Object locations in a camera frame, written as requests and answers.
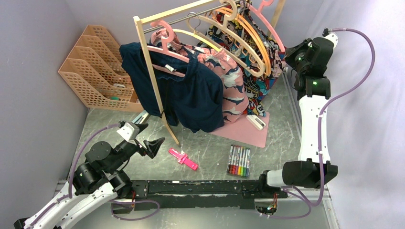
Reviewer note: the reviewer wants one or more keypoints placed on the comic print shorts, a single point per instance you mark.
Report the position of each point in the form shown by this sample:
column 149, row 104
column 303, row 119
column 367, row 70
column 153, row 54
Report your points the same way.
column 256, row 88

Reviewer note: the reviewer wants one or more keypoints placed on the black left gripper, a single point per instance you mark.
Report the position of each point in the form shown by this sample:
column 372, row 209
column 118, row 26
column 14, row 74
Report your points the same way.
column 151, row 147

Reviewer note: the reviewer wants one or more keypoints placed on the pack of coloured markers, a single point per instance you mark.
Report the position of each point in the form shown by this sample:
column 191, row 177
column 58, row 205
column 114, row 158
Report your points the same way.
column 239, row 161

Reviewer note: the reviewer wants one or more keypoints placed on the peach plastic file organizer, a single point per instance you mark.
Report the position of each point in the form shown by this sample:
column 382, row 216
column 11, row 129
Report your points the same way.
column 93, row 71

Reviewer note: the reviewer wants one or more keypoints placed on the pink plastic hanger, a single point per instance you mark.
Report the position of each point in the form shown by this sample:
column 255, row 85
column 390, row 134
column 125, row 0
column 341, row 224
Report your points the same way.
column 167, row 47
column 270, row 25

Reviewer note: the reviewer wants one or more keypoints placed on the navy blue shorts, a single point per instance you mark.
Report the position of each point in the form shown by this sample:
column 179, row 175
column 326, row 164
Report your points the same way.
column 194, row 100

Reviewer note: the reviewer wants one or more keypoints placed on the orange plastic hanger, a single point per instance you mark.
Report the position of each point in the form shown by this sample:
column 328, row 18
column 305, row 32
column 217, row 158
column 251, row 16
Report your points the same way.
column 248, row 42

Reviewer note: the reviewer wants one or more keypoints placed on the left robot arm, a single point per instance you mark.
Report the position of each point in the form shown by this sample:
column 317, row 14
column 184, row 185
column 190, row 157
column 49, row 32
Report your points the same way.
column 95, row 182

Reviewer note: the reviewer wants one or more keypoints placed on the pink mat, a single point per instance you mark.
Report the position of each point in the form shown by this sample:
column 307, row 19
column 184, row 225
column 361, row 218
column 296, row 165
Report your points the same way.
column 243, row 131

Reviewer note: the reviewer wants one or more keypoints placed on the light blue stapler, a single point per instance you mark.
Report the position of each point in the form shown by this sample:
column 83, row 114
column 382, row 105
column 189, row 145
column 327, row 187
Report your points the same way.
column 141, row 118

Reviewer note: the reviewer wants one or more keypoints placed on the pink plastic clip tool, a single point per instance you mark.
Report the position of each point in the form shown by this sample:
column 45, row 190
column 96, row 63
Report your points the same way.
column 183, row 159

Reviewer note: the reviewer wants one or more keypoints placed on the white stapler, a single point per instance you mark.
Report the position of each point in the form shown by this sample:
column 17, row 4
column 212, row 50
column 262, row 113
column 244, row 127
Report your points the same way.
column 256, row 122

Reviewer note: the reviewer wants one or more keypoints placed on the pink patterned shorts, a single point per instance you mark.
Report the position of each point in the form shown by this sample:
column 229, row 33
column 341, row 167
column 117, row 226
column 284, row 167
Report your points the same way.
column 235, row 101

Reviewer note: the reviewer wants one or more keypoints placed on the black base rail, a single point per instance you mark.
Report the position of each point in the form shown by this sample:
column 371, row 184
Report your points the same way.
column 244, row 194

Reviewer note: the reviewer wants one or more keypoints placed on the wooden clothes rack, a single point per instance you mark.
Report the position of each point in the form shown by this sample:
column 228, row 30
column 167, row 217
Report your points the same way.
column 143, row 26

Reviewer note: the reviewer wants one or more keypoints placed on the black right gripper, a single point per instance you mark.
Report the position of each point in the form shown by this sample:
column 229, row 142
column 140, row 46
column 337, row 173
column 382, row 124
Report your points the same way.
column 290, row 52

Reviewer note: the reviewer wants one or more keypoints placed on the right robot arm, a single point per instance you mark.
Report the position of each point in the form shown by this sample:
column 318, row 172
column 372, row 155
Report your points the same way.
column 310, row 170

